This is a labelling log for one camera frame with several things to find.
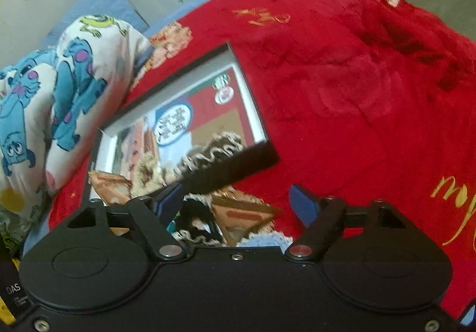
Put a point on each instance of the cream crochet scrunchie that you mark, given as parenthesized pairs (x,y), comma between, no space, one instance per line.
(149,176)

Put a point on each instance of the black white-trimmed scrunchie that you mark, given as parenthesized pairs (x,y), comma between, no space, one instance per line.
(195,223)

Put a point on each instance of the monster cartoon white quilt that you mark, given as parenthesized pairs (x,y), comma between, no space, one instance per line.
(52,103)

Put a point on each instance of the colourful history textbook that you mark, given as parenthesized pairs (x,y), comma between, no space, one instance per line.
(220,102)

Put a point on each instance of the blue bed sheet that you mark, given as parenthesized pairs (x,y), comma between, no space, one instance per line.
(181,12)

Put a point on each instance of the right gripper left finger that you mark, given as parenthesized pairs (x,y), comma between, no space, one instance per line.
(152,215)

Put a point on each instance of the black shallow box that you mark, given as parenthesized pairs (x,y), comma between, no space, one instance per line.
(252,159)

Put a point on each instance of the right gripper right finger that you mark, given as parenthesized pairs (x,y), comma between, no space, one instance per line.
(324,219)

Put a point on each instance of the blue pillow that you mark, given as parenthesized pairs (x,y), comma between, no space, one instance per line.
(121,9)

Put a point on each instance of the white lace scrunchie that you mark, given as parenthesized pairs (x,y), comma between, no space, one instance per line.
(212,151)

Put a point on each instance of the light blue crochet scrunchie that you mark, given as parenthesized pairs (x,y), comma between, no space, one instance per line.
(270,239)

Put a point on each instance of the brown triangular snack packet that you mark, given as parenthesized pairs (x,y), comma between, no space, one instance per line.
(119,231)
(238,218)
(113,189)

